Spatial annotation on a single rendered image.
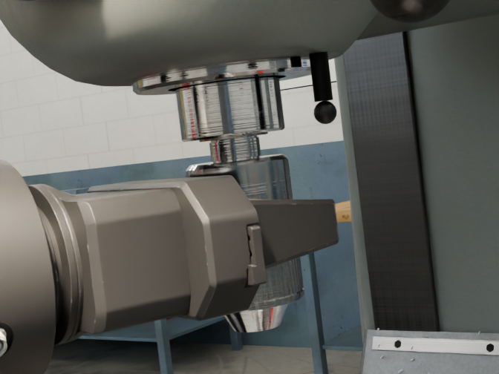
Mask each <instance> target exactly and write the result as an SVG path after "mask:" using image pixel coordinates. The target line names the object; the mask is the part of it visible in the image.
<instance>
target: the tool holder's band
mask: <svg viewBox="0 0 499 374"><path fill-rule="evenodd" d="M221 175H231V176H233V177H234V178H235V180H236V181H237V183H238V184H242V183H253V182H258V181H264V180H272V179H277V178H282V177H288V176H290V169H289V162H288V159H287V157H286V156H284V155H283V154H274V155H266V156H259V157H256V158H251V159H245V160H234V161H228V162H220V163H214V162H210V163H201V164H196V165H190V166H189V167H188V168H187V169H186V177H209V176H221Z"/></svg>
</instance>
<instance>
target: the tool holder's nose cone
mask: <svg viewBox="0 0 499 374"><path fill-rule="evenodd" d="M286 308H287V304H285V305H281V306H275V307H271V308H266V309H257V310H250V311H243V312H236V313H232V314H229V315H224V317H225V319H226V320H227V321H228V323H229V325H230V326H231V327H232V328H233V330H234V331H236V332H259V331H264V330H268V329H273V328H276V327H278V326H280V325H281V321H282V319H283V317H284V313H285V311H286Z"/></svg>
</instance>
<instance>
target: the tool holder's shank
mask: <svg viewBox="0 0 499 374"><path fill-rule="evenodd" d="M262 134H268V132H261V133H254V134H243V135H236V136H230V137H219V138H212V139H206V140H199V142H207V141H211V142H210V143H209V150H210V156H211V161H213V162H214V163H220V162H228V161H234V160H245V159H251V158H256V157H259V155H261V148H260V142H259V137H257V135H262Z"/></svg>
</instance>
